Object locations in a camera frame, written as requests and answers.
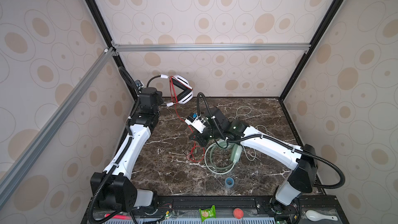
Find red ball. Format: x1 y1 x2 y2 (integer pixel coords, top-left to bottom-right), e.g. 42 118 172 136
233 208 244 219

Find pink marker pen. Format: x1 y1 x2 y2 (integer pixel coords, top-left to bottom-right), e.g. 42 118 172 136
112 215 132 220

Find red headphone cable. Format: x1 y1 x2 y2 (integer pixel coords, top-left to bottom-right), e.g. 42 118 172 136
168 75 206 164

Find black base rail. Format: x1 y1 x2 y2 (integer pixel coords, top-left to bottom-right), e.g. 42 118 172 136
83 194 349 224

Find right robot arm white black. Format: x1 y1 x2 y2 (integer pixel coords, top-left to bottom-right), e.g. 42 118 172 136
186 92 346 214

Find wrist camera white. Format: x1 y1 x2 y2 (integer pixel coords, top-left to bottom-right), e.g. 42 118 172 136
135 80 145 90
185 113 209 133

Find blue tape roll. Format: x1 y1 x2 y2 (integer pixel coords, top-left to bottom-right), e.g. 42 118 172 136
224 177 235 188

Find horizontal aluminium frame bar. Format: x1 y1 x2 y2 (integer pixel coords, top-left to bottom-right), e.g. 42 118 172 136
115 43 311 53

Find black white headphones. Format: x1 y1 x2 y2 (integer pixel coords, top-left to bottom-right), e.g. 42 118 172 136
146 74 193 107

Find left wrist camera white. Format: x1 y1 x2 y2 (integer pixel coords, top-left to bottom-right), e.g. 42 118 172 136
135 80 145 90

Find diagonal aluminium frame bar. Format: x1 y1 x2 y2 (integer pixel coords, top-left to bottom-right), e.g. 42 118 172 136
1 47 115 208

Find mint green headphones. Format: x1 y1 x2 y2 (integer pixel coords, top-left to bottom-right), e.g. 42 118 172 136
204 140 243 175

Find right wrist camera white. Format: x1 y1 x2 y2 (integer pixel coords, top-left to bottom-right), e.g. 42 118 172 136
185 113 209 133

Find green snack packet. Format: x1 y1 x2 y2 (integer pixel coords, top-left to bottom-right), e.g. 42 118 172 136
199 205 217 222

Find white ceramic spoon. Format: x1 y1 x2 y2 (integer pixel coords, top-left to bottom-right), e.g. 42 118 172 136
305 210 338 222

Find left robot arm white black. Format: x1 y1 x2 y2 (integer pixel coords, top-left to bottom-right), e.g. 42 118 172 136
88 67 163 224

